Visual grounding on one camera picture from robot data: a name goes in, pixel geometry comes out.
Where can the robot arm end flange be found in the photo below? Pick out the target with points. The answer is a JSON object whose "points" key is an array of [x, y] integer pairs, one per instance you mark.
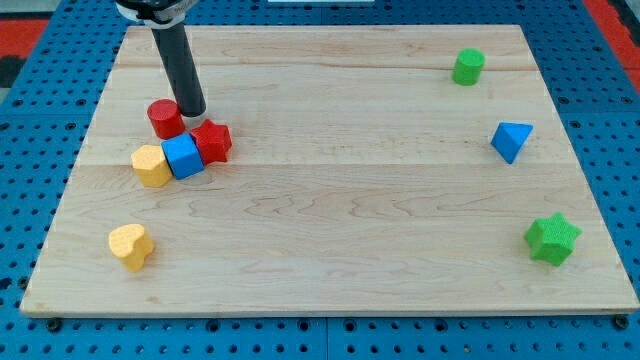
{"points": [[155, 12]]}

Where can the blue triangle block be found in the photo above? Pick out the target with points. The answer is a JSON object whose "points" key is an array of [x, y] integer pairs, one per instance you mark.
{"points": [[509, 138]]}

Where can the wooden board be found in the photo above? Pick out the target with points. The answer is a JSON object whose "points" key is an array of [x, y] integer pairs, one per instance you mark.
{"points": [[361, 182]]}

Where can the red star block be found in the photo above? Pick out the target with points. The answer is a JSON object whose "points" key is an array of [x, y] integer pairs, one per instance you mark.
{"points": [[213, 141]]}

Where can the blue cube block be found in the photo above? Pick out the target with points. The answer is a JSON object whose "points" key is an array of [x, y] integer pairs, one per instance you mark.
{"points": [[182, 156]]}

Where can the red cylinder block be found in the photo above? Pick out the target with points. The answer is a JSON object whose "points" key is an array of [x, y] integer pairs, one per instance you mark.
{"points": [[166, 118]]}

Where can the yellow hexagon block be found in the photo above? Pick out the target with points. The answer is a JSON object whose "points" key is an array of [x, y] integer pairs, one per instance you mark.
{"points": [[151, 167]]}

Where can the green cylinder block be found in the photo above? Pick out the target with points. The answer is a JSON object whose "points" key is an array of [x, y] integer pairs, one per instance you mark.
{"points": [[468, 67]]}

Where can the yellow heart block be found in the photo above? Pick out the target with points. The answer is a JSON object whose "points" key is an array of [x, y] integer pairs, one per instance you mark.
{"points": [[131, 244]]}

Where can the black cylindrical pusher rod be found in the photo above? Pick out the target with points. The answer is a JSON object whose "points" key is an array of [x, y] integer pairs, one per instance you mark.
{"points": [[175, 52]]}

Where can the green star block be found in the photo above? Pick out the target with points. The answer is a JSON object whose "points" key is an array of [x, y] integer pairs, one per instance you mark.
{"points": [[552, 239]]}

